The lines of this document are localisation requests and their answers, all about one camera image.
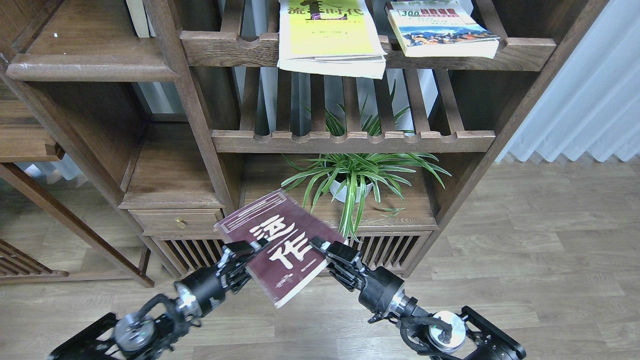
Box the dark wooden bookshelf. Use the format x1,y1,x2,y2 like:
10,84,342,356
1,0,607,277

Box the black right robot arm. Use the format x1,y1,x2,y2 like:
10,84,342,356
311,236,526,360

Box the white upright book spine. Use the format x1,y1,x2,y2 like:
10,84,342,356
125,0,151,38

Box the white plant pot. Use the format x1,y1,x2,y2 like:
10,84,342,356
329,180,373,204

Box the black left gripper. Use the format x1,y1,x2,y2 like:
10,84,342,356
174,238,270,318

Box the yellow cover book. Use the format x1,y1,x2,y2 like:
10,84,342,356
277,0,386,80

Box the maroon book white characters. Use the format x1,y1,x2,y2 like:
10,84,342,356
214,189,348,308

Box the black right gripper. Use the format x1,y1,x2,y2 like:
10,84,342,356
310,235,405,317

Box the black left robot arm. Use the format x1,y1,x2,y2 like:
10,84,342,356
48,238,269,360

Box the white pleated curtain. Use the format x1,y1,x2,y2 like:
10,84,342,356
497,0,640,162

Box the brass drawer knob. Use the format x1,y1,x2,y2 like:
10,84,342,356
174,218,186,229

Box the green spider plant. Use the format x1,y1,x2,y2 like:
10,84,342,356
280,80,452,241

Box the blue landscape cover book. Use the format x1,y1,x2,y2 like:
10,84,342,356
385,0,501,59

